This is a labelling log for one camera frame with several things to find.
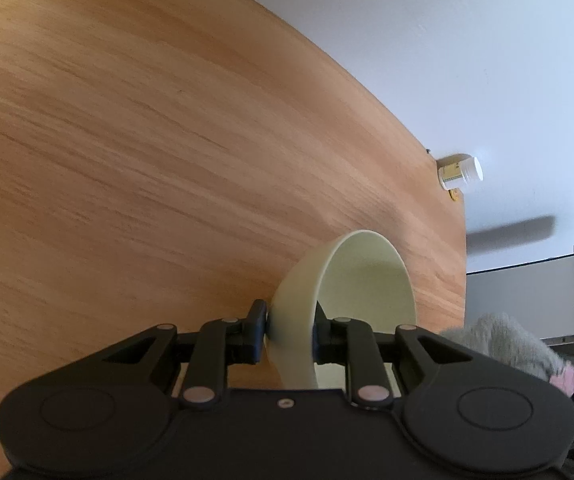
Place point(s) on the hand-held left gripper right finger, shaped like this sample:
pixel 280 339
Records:
pixel 321 337

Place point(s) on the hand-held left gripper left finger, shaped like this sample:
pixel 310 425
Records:
pixel 257 332

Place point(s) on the pale green bowl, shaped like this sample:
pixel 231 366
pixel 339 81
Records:
pixel 362 280

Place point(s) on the pink and grey cloth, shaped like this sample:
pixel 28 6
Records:
pixel 507 340

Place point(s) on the white grey cabinet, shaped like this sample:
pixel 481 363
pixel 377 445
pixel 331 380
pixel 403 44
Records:
pixel 517 300

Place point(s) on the small yellow disc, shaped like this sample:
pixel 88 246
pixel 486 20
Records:
pixel 454 195

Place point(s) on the white pill bottle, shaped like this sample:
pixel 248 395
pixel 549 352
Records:
pixel 459 172

